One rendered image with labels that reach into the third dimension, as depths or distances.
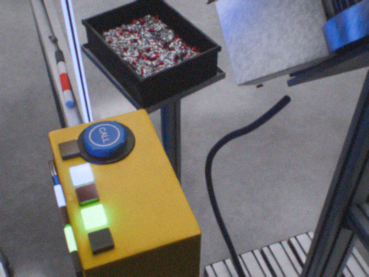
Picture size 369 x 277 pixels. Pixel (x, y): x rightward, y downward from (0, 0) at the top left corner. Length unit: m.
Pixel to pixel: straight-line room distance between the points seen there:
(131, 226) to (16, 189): 1.48
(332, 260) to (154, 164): 0.86
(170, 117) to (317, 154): 1.05
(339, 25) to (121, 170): 0.35
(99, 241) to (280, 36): 0.44
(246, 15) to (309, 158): 1.23
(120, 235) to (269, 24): 0.44
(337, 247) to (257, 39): 0.61
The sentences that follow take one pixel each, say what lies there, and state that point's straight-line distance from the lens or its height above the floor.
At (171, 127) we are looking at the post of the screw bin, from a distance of 1.02.
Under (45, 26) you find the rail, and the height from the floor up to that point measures 0.86.
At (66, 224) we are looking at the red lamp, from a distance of 0.46.
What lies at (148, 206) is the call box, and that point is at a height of 1.07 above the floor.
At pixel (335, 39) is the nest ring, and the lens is 0.69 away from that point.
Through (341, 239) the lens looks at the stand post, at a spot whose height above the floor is 0.45.
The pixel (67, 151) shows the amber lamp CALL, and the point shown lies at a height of 1.08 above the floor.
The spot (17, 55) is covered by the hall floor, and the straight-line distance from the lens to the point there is 2.46.
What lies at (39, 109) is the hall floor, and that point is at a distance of 2.16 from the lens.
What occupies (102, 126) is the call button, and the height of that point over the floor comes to 1.08.
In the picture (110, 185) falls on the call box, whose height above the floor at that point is 1.07.
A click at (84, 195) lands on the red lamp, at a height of 1.08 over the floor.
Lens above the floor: 1.43
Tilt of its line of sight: 47 degrees down
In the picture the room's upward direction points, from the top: straight up
